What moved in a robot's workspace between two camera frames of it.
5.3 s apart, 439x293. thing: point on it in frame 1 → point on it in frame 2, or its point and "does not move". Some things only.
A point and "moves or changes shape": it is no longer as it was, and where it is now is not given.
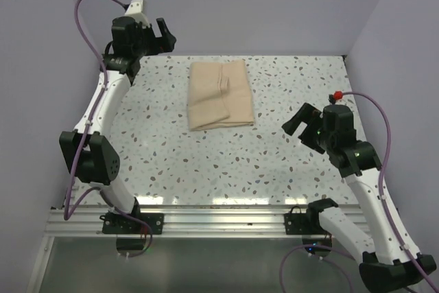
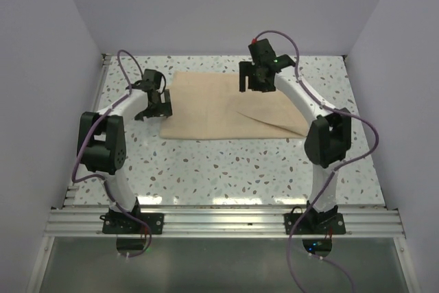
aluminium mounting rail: [190, 222] does not move
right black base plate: [309, 224] does not move
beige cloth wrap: [219, 95] moves or changes shape
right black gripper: [309, 114] → [247, 68]
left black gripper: [167, 40] → [164, 108]
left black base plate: [115, 223] does not move
